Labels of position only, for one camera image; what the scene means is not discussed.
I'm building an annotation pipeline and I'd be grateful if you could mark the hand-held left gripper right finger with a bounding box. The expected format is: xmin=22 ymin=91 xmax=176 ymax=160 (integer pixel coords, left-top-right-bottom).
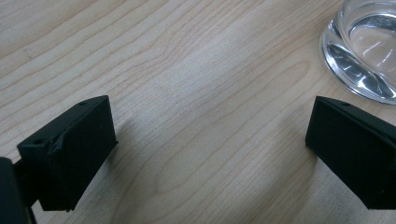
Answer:
xmin=304 ymin=95 xmax=396 ymax=211

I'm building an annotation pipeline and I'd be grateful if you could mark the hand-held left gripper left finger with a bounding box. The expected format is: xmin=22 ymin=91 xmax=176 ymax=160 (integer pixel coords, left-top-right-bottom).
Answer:
xmin=12 ymin=94 xmax=119 ymax=213

